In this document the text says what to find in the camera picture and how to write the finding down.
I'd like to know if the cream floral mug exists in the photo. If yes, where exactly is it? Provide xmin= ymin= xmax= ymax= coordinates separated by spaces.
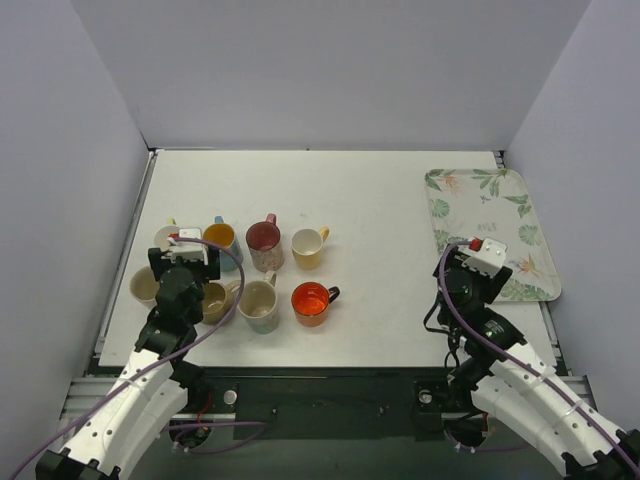
xmin=129 ymin=266 xmax=159 ymax=310

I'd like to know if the blue butterfly mug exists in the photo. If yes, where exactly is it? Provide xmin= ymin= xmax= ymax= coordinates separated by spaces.
xmin=203 ymin=216 xmax=244 ymax=272

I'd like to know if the light green mug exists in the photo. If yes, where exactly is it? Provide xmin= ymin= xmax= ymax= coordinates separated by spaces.
xmin=153 ymin=218 xmax=180 ymax=251

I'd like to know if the beige round mug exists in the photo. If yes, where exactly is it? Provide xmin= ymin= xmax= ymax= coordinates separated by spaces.
xmin=202 ymin=280 xmax=240 ymax=325

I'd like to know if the pink ghost mug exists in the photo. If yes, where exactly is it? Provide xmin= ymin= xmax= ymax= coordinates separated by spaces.
xmin=245 ymin=213 xmax=284 ymax=272

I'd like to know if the white coral pattern mug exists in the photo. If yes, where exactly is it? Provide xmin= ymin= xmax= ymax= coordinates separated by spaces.
xmin=237 ymin=271 xmax=279 ymax=335

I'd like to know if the yellow mug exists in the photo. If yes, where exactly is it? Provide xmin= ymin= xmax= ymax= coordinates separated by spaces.
xmin=291 ymin=227 xmax=330 ymax=270

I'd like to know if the orange mug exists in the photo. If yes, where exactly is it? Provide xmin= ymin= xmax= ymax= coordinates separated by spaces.
xmin=291 ymin=281 xmax=341 ymax=328

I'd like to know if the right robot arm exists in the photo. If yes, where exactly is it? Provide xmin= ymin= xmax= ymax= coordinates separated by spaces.
xmin=429 ymin=242 xmax=639 ymax=479

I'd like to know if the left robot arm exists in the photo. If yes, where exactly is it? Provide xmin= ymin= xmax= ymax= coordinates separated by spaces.
xmin=35 ymin=238 xmax=220 ymax=479

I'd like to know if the floral serving tray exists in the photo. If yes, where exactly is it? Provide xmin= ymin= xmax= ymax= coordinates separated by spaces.
xmin=424 ymin=169 xmax=561 ymax=302

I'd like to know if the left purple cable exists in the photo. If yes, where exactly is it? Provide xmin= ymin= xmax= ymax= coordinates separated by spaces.
xmin=7 ymin=237 xmax=269 ymax=480

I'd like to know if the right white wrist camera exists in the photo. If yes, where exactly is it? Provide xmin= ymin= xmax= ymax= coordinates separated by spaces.
xmin=461 ymin=237 xmax=508 ymax=278

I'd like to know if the aluminium rail frame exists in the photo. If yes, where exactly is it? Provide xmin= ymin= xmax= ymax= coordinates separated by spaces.
xmin=60 ymin=376 xmax=596 ymax=419

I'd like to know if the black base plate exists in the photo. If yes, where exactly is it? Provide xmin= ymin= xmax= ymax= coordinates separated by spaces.
xmin=172 ymin=367 xmax=490 ymax=443

